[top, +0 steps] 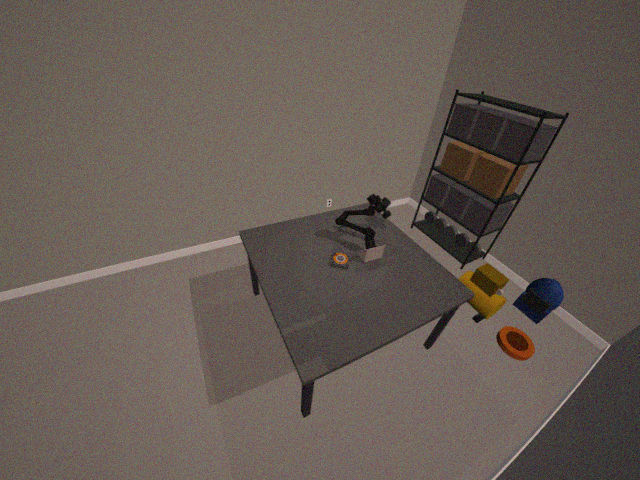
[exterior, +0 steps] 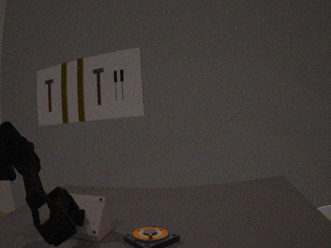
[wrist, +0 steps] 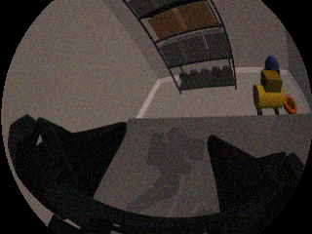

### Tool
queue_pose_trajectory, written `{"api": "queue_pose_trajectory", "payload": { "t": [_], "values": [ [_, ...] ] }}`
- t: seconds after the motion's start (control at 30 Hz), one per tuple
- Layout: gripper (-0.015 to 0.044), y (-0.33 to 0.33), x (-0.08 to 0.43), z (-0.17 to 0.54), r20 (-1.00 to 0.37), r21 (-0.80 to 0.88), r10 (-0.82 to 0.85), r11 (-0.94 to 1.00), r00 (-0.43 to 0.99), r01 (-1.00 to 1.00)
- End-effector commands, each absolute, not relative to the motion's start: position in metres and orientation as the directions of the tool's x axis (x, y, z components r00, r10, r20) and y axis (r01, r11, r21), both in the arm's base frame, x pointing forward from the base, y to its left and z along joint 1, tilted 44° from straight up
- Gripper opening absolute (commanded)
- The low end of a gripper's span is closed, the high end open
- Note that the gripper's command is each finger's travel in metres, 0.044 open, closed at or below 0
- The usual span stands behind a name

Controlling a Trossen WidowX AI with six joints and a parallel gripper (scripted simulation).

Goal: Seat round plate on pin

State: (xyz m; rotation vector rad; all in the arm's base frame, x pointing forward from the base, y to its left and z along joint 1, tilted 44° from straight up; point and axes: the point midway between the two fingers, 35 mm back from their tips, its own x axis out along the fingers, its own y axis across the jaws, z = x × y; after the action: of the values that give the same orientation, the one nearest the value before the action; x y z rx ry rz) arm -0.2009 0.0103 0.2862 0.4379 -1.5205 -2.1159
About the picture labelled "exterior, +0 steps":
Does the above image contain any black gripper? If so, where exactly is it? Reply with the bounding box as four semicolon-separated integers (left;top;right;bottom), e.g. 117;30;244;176
0;144;16;182

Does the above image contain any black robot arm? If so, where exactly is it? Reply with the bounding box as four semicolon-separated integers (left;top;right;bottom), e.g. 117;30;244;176
0;121;85;247

